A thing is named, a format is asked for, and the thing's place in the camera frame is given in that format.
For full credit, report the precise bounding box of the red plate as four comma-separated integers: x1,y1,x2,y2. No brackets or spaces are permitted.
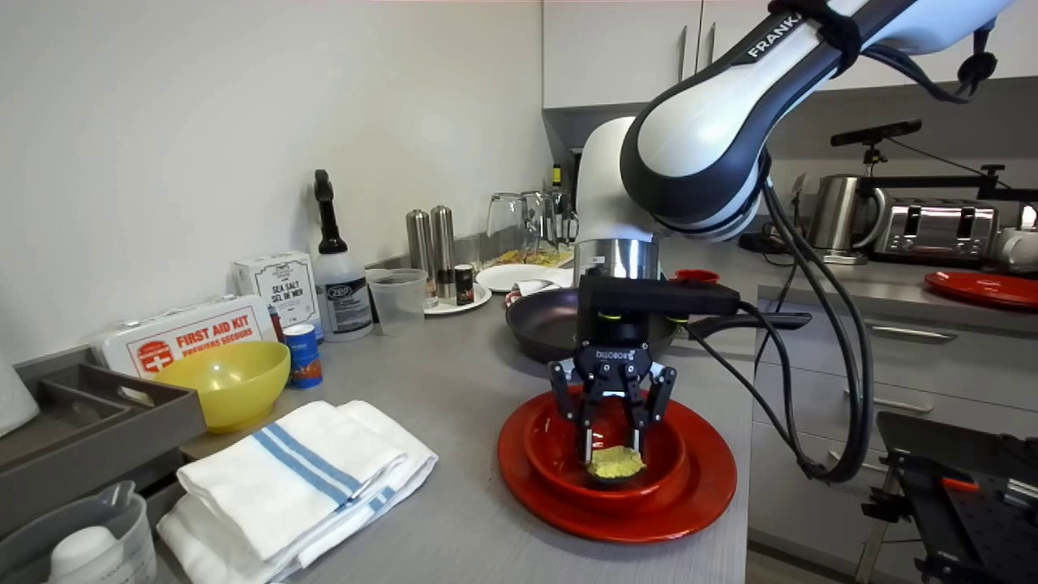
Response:
923,265,1038,315
496,390,741,547

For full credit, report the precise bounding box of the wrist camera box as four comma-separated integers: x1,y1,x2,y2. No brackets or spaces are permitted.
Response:
578,270,745,323

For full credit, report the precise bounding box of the white first aid kit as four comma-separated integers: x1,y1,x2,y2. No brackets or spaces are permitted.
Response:
90,292,279,383

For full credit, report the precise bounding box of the white spray bottle black nozzle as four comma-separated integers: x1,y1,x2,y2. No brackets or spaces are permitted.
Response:
309,164,384,340

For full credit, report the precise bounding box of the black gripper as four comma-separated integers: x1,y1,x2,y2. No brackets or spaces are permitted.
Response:
549,316,683,470

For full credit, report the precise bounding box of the steel toaster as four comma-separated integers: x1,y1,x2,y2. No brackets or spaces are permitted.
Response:
874,193,1006,265

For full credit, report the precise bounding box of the small white plate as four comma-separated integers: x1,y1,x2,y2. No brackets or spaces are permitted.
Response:
418,281,496,322

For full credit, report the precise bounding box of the black boom rod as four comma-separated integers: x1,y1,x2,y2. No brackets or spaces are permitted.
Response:
864,157,1038,203

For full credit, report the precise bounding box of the small white carton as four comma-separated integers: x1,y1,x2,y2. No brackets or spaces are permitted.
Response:
232,248,325,335

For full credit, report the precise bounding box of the steel shaker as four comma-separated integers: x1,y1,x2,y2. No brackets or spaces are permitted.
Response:
406,206,434,271
429,203,459,300

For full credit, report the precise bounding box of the black camera on stand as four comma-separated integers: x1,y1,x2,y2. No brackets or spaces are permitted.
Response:
827,117,928,168

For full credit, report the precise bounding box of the small dark spice jar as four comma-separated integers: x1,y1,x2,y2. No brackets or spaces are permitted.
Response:
451,262,482,309

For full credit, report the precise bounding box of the white wall cabinet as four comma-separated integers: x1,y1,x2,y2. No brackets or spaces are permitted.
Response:
543,0,1038,111

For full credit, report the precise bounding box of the orange black clamp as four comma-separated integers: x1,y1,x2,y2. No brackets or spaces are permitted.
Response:
938,473,983,502

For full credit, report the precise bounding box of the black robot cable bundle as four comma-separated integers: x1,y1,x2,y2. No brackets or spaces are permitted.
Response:
687,174,876,486

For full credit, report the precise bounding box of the black frying pan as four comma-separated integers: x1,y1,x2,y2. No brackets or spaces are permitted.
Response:
500,284,816,365

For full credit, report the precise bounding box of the black coffee machine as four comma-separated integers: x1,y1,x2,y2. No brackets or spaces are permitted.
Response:
559,148,588,245

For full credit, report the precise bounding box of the grey counter cabinet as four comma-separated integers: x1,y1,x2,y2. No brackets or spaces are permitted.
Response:
745,312,1038,557

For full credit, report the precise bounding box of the yellow sponge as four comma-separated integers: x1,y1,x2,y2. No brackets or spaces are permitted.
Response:
585,445,648,483

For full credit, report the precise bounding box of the upturned clear wine glass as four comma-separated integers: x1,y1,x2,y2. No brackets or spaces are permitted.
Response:
484,188,531,270
524,188,564,248

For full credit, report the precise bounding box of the yellow bowl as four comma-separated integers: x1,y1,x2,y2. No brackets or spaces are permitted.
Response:
151,336,296,438

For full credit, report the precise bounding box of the white towel blue stripe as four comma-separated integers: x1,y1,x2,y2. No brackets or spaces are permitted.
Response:
155,398,442,584

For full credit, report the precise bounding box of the black base board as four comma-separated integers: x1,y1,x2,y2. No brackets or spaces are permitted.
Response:
861,409,1038,584

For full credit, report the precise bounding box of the large white plate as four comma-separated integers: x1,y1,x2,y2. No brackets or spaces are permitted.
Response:
474,259,578,299

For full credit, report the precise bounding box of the steel kettle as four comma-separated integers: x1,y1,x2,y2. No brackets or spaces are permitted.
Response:
808,170,892,262

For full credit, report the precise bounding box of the clear plastic jug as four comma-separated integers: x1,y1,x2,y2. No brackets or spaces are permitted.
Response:
0,481,163,584

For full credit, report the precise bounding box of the blue can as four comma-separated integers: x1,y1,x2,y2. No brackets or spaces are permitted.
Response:
279,322,327,393

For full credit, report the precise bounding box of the grey tray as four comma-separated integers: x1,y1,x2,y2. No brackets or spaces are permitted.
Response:
0,347,208,531

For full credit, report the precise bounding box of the red bowl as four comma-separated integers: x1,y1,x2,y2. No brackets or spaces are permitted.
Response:
521,390,692,512

